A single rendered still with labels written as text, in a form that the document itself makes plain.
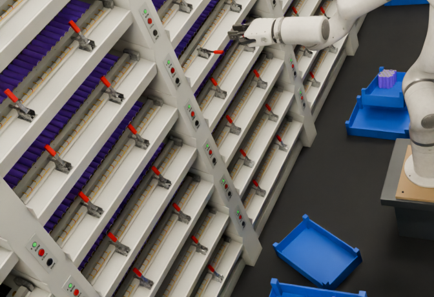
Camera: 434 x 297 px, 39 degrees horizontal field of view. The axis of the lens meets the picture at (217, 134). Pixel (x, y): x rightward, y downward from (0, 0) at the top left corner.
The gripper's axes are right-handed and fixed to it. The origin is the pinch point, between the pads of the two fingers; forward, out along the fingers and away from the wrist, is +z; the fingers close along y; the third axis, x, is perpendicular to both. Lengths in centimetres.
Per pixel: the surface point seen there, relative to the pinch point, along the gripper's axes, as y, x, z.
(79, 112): -56, 14, 19
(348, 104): 77, -99, 8
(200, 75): -11.0, -9.8, 12.5
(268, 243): -12, -102, 15
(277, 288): -55, -61, -20
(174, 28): -12.7, 10.6, 13.2
